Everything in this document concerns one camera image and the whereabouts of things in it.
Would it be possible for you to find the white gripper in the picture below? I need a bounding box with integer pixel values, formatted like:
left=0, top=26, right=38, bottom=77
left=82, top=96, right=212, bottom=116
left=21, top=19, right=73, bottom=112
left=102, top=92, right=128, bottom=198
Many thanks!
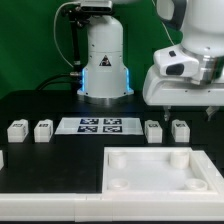
left=143, top=66, right=224, bottom=122

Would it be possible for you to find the white square tabletop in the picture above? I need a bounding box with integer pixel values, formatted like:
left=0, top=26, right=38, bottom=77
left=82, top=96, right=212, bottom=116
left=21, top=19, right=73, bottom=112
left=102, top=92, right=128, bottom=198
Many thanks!
left=102, top=147, right=224, bottom=194

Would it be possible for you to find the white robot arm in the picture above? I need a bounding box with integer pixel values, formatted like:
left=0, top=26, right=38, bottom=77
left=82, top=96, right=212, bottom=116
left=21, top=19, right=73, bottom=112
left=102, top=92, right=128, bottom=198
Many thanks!
left=79, top=0, right=224, bottom=115

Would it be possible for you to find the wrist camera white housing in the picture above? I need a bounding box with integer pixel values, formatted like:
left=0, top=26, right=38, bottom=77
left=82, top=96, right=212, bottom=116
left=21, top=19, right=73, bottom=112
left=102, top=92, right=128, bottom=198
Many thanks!
left=153, top=44, right=199, bottom=80

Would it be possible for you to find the white obstacle fence wall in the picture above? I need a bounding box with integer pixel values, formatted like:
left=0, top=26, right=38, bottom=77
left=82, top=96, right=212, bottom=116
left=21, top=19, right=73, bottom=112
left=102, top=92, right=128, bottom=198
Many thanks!
left=0, top=191, right=224, bottom=222

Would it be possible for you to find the white cable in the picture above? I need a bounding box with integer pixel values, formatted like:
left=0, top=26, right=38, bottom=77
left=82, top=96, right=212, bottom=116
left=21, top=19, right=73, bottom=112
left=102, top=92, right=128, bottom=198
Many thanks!
left=53, top=0, right=176, bottom=69

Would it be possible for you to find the white marker base plate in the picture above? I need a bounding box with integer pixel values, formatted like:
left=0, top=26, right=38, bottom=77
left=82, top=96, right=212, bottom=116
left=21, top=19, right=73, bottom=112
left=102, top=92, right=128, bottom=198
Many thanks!
left=55, top=117, right=143, bottom=135

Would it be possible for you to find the black cable bundle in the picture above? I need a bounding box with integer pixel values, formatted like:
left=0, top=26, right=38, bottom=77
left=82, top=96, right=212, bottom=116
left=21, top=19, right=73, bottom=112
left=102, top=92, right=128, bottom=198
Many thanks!
left=35, top=73, right=80, bottom=92

